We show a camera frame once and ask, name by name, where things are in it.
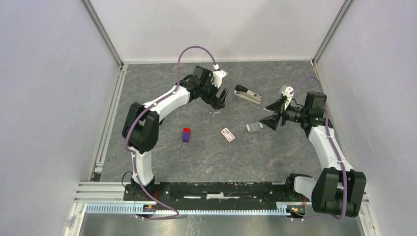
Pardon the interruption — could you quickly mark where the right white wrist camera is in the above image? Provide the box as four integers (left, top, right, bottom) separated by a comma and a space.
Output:
280, 86, 294, 111

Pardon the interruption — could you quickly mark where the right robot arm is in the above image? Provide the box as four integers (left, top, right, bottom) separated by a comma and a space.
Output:
260, 91, 366, 219

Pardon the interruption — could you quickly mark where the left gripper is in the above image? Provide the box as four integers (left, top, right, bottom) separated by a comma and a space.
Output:
200, 77, 228, 111

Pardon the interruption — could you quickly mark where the staple tray box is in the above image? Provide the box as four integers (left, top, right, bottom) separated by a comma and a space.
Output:
246, 121, 264, 133

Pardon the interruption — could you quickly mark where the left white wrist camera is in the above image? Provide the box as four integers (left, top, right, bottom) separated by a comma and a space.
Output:
211, 64, 228, 89

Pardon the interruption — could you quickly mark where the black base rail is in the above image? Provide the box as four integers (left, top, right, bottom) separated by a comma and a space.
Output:
123, 181, 310, 211

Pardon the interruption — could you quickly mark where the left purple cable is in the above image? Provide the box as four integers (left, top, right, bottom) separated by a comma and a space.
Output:
125, 45, 218, 221

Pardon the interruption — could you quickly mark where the white cable duct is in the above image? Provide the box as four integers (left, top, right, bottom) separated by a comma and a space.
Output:
86, 203, 291, 216

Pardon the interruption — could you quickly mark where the purple red block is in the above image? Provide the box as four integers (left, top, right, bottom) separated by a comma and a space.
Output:
181, 128, 191, 143

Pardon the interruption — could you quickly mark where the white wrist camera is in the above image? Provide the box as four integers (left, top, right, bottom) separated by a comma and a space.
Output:
211, 64, 228, 89
280, 86, 294, 111

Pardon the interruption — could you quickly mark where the red white staple box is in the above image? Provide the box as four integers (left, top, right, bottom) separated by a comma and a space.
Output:
221, 128, 235, 142

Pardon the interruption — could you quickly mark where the purple cable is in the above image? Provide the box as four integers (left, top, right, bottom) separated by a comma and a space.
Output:
291, 76, 349, 220
125, 45, 218, 221

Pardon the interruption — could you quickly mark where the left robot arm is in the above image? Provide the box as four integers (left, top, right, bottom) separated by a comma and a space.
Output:
122, 64, 228, 201

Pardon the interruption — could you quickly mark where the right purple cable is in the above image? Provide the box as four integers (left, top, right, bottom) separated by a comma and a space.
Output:
291, 76, 349, 220

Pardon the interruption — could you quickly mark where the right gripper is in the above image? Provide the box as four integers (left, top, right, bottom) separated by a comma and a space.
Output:
259, 97, 308, 131

